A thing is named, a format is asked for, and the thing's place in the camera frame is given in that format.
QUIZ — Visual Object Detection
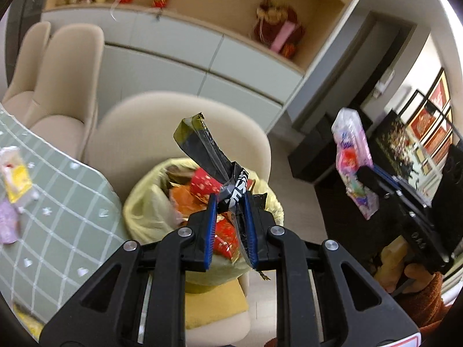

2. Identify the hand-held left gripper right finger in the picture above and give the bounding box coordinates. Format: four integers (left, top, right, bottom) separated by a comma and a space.
241, 192, 421, 347

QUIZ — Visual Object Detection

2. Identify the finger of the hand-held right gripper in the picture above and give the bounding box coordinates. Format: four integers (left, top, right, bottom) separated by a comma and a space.
356, 165, 433, 211

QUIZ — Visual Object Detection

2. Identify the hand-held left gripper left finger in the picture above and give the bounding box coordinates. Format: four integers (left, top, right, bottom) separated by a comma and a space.
38, 193, 218, 347

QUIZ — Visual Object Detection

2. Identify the pink white plastic packet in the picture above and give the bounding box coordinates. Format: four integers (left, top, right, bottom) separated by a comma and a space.
331, 107, 380, 221

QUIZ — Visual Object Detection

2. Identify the yellow trash bag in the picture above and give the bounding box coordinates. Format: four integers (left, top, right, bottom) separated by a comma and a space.
122, 157, 285, 287

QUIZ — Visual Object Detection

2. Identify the black foil snack wrapper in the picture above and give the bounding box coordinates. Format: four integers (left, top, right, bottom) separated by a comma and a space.
172, 113, 273, 281

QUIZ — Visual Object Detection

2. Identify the person's right forearm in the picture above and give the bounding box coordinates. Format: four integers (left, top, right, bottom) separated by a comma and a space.
405, 271, 457, 337

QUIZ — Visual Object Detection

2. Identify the person's right hand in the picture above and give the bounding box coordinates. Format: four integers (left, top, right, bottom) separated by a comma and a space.
375, 236, 435, 294

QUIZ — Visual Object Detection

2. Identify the red gold foil packet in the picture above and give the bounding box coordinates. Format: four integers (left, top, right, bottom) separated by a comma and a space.
211, 213, 242, 261

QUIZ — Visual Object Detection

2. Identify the orange foil packet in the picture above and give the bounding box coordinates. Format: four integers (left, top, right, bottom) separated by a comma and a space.
168, 182, 209, 225

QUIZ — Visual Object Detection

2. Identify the red snack packet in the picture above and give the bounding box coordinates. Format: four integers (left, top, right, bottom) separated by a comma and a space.
190, 169, 222, 195

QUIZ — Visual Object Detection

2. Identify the black floor cabinet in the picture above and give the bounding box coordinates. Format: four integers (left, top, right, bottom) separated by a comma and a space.
287, 113, 367, 186

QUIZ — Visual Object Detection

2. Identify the yellow seat cushion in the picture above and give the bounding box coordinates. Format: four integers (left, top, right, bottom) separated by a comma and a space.
185, 281, 249, 330

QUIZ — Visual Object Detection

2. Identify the red framed picture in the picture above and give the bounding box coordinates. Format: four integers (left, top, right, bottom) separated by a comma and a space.
410, 97, 441, 142
430, 68, 451, 113
422, 122, 453, 160

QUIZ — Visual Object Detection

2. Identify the beige round-back chair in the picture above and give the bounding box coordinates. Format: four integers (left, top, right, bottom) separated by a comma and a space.
84, 92, 272, 341

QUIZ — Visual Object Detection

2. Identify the green grid tablecloth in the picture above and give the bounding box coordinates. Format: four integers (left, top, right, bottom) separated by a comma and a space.
0, 103, 122, 334

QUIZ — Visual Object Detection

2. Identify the pink box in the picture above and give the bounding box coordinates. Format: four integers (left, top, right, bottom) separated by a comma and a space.
269, 21, 296, 52

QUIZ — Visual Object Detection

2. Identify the red bouquet decoration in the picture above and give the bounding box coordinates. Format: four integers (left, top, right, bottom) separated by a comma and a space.
251, 0, 305, 50

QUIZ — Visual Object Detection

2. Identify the lilac packet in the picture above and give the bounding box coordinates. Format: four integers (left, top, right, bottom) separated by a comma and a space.
0, 200, 19, 245

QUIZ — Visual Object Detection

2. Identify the yellow white snack packet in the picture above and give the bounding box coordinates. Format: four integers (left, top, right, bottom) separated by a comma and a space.
0, 146, 39, 204

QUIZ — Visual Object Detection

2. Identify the beige dining chair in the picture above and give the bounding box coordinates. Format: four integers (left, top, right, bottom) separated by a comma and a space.
21, 23, 106, 160
1, 21, 52, 106

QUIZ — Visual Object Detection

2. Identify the white wall switch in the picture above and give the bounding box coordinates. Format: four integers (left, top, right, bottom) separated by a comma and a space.
374, 68, 396, 99

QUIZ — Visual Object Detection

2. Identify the beige wall cabinet with shelves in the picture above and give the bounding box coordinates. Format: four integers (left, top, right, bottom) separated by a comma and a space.
40, 0, 377, 135

